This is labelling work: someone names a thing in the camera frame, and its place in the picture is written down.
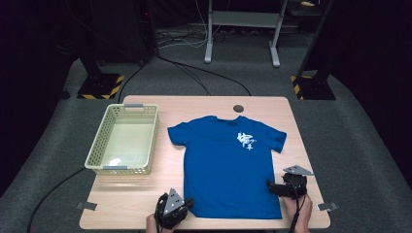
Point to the white desk frame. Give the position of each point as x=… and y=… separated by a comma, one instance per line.
x=243, y=18

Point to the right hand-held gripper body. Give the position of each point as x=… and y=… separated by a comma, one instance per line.
x=298, y=170

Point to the grey table bracket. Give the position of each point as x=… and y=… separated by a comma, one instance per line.
x=327, y=206
x=86, y=206

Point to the cream plastic basket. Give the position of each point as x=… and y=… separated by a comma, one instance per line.
x=124, y=139

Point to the blue t-shirt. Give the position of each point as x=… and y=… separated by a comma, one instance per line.
x=230, y=171

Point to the black stand striped base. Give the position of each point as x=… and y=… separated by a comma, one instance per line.
x=98, y=86
x=312, y=88

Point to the black cabinet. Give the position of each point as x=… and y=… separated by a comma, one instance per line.
x=123, y=32

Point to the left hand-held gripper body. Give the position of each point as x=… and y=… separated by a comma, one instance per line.
x=173, y=202

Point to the person's right hand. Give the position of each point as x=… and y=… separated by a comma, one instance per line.
x=306, y=213

